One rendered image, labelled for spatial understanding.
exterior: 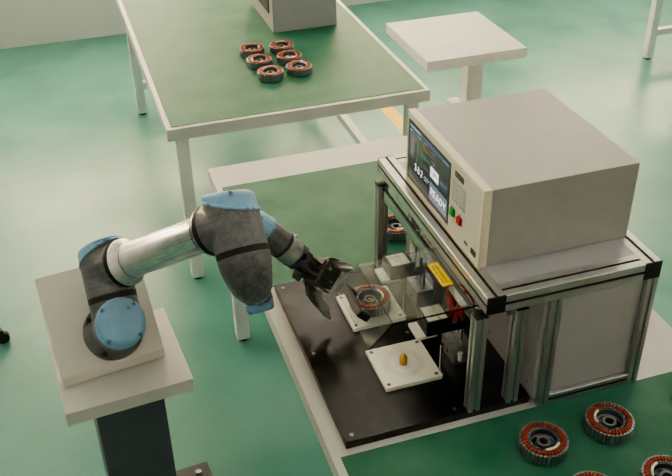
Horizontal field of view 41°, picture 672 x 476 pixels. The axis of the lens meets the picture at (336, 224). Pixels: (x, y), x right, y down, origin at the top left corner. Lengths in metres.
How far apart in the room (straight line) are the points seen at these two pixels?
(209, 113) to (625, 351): 1.98
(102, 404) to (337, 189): 1.17
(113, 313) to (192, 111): 1.64
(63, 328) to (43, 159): 2.80
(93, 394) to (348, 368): 0.64
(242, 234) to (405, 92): 1.98
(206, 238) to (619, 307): 0.97
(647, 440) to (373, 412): 0.64
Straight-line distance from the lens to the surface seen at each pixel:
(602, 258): 2.16
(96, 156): 5.06
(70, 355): 2.39
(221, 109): 3.67
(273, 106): 3.66
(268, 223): 2.23
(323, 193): 3.05
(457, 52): 2.96
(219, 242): 1.91
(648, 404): 2.35
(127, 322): 2.17
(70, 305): 2.40
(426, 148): 2.23
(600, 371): 2.33
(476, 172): 2.03
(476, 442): 2.17
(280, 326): 2.48
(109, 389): 2.36
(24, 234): 4.48
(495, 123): 2.25
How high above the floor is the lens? 2.31
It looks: 33 degrees down
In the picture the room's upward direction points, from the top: 1 degrees counter-clockwise
